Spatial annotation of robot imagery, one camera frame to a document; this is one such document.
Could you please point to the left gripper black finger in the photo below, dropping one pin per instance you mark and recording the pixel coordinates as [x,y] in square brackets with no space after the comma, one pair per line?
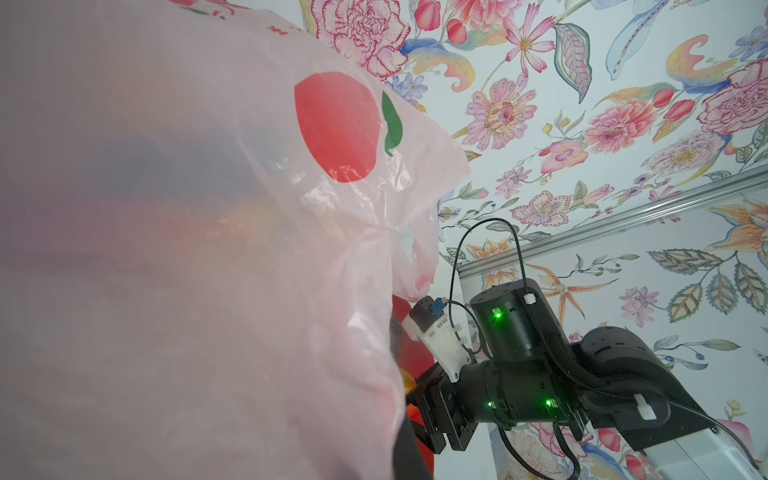
[408,462]

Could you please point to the pink plastic bag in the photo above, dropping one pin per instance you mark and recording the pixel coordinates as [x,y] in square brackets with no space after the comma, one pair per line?
[205,217]

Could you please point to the red flower-shaped plastic plate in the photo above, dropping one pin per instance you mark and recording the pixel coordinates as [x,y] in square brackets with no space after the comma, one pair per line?
[413,359]

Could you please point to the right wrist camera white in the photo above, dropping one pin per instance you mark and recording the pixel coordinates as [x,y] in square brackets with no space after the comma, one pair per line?
[428,323]

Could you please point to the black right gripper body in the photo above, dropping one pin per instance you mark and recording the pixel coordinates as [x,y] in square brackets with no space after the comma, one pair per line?
[443,422]

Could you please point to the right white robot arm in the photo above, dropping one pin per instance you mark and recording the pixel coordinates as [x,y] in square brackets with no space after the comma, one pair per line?
[533,373]

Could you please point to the aluminium corner post right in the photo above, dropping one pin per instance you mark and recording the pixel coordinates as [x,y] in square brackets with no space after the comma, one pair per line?
[755,178]

